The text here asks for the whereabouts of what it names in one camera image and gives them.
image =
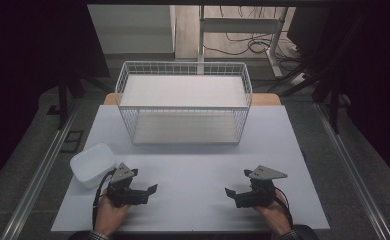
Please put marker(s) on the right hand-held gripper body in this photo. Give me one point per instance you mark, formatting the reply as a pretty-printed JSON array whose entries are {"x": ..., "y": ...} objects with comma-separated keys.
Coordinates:
[{"x": 259, "y": 195}]

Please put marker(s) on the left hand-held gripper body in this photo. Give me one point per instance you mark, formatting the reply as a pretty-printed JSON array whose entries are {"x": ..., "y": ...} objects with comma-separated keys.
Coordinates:
[{"x": 126, "y": 195}]

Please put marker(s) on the person's right hand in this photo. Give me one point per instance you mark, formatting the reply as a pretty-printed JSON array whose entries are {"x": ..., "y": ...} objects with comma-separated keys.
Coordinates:
[{"x": 276, "y": 216}]

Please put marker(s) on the person's left hand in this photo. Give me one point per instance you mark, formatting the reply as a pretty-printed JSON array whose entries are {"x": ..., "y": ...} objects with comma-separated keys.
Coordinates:
[{"x": 109, "y": 216}]

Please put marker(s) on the white table mat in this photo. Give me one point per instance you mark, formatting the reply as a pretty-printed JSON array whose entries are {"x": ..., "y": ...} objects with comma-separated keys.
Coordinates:
[{"x": 189, "y": 173}]

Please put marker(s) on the white plastic container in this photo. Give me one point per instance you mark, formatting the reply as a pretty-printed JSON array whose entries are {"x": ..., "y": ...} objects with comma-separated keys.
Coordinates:
[{"x": 93, "y": 163}]

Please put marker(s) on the black metal stand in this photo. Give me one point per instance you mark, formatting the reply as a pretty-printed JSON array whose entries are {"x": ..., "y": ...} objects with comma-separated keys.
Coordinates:
[
  {"x": 333, "y": 100},
  {"x": 62, "y": 100}
]

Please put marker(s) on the white power strip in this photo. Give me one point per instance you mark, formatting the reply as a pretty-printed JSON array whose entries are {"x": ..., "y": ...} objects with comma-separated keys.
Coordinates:
[{"x": 298, "y": 78}]

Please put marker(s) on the white cabinet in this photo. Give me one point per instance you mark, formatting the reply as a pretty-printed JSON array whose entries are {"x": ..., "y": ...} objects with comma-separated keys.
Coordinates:
[{"x": 133, "y": 30}]

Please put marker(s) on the dark curtain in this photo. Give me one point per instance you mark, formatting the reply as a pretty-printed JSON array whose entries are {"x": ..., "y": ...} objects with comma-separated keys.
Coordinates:
[
  {"x": 379, "y": 66},
  {"x": 23, "y": 50}
]

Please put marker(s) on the metal floor rail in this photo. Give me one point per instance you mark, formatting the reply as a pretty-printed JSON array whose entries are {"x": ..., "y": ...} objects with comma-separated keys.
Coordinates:
[
  {"x": 356, "y": 173},
  {"x": 36, "y": 180}
]

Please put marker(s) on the white metal desk frame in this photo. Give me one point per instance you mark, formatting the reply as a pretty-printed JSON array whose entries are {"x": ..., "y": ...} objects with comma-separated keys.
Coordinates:
[{"x": 239, "y": 25}]

